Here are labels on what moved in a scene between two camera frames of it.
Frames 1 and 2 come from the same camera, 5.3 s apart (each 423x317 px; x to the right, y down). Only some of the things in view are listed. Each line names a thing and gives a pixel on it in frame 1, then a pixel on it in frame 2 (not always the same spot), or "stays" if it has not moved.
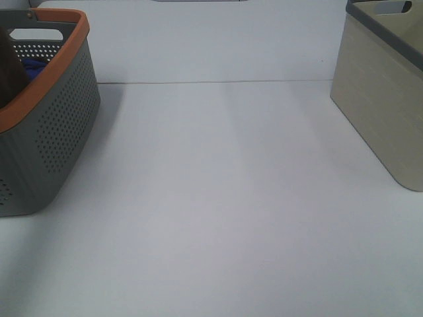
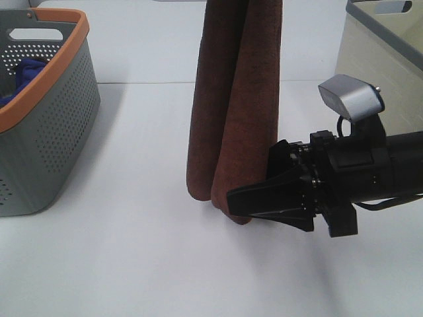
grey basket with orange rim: x=43 y=133 stays
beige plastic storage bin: x=377 y=82 stays
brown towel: x=14 y=83 → x=235 y=108
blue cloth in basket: x=33 y=67 stays
